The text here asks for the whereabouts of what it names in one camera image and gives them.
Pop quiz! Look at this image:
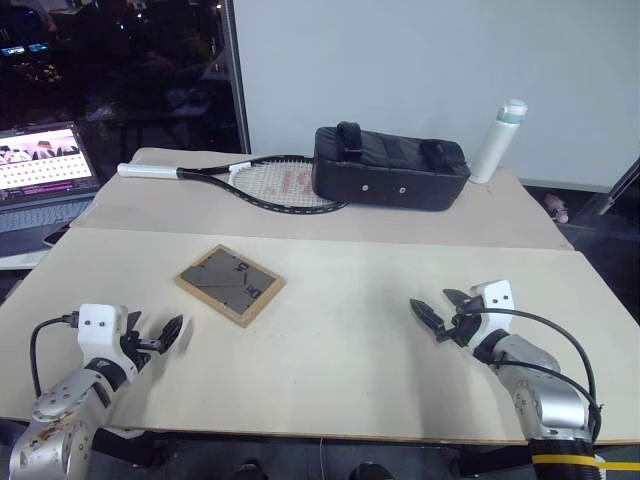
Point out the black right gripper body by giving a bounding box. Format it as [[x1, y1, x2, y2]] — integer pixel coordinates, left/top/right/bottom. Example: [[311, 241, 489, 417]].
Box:
[[436, 298, 485, 350]]

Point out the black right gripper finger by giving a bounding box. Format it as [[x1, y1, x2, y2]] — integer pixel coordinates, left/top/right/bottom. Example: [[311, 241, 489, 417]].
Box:
[[441, 287, 475, 308], [408, 297, 445, 335]]

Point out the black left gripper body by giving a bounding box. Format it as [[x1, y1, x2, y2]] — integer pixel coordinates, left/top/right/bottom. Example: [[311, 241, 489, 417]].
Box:
[[119, 327, 163, 371]]

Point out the open laptop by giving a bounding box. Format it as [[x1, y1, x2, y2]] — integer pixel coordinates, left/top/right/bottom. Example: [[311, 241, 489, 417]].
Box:
[[0, 121, 104, 237]]

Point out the dark flat device white edge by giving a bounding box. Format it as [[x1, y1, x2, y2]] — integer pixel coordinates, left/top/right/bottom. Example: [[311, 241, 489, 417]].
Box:
[[0, 222, 72, 272]]

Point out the pink object on floor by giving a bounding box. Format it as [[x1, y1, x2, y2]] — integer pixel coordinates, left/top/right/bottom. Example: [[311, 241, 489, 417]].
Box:
[[544, 193, 572, 224]]

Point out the black padded bag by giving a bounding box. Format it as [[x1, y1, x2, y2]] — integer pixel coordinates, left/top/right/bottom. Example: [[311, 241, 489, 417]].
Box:
[[310, 120, 473, 213]]

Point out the white water bottle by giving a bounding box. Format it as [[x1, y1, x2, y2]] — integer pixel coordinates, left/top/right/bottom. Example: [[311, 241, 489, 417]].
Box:
[[467, 98, 529, 186]]

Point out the black white tennis racket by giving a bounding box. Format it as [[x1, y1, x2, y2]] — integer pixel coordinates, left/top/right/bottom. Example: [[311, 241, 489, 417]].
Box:
[[116, 154, 351, 217]]

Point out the grey metal pole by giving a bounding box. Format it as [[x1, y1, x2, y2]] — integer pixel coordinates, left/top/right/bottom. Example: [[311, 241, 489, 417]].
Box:
[[596, 156, 640, 217]]

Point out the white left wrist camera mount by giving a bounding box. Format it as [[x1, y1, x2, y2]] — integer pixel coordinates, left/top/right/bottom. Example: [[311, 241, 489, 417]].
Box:
[[77, 303, 140, 377]]

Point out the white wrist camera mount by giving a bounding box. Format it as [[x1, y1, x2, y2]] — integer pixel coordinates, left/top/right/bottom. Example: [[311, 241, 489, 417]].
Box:
[[77, 303, 140, 377], [468, 279, 516, 349]]

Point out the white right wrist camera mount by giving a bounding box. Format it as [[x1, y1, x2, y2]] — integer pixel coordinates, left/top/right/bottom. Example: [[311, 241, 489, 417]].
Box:
[[468, 279, 516, 349]]

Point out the wooden picture frame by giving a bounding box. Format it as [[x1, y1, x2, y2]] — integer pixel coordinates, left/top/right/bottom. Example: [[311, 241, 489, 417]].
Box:
[[174, 243, 287, 329]]

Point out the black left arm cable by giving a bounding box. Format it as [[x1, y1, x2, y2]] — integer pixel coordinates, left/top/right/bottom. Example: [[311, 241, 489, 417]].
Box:
[[28, 312, 82, 397]]

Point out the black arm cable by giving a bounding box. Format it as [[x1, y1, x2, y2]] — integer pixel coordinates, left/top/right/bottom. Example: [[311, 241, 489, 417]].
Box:
[[462, 308, 605, 446], [28, 312, 82, 397]]

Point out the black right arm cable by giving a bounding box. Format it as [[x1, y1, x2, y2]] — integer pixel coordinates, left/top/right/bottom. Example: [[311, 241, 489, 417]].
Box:
[[462, 308, 605, 446]]

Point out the grey window frame post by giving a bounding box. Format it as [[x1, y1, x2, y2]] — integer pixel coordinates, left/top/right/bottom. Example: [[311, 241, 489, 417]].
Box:
[[219, 0, 252, 154]]

